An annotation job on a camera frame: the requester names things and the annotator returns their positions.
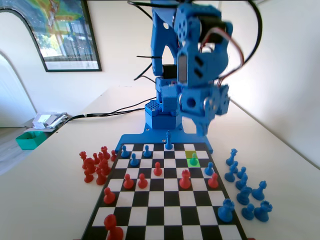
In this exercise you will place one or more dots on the blue chess pawn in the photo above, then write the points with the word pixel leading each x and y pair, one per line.
pixel 248 212
pixel 241 173
pixel 134 161
pixel 208 170
pixel 146 152
pixel 192 161
pixel 124 153

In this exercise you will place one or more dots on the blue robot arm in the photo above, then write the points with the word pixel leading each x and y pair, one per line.
pixel 162 37

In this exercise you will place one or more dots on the tall blue piece back row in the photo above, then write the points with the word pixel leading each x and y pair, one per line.
pixel 169 142

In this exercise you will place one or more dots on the blue chess bishop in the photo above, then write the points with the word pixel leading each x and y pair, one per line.
pixel 230 175

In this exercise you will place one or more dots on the blue chess queen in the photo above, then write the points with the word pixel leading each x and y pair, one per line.
pixel 259 192

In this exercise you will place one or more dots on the blue chess rook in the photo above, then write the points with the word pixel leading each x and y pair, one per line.
pixel 262 212
pixel 226 211

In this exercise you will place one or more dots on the red chess bishop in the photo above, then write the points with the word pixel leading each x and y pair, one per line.
pixel 105 167

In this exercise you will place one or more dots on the black zip tie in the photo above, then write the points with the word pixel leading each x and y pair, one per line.
pixel 150 57

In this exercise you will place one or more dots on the black and white chessboard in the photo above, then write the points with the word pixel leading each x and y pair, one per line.
pixel 162 200

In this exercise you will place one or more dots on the small red object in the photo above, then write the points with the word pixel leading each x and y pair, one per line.
pixel 250 238

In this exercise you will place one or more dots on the black framed map poster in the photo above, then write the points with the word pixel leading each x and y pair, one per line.
pixel 67 32

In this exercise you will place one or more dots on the white paper pile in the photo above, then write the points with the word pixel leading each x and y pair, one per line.
pixel 47 119

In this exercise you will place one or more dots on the green plastic box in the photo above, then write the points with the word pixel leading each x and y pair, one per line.
pixel 30 141

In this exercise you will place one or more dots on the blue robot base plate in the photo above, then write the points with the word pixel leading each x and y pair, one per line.
pixel 140 138

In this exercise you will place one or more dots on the white arched frame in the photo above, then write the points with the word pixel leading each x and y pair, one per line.
pixel 25 75

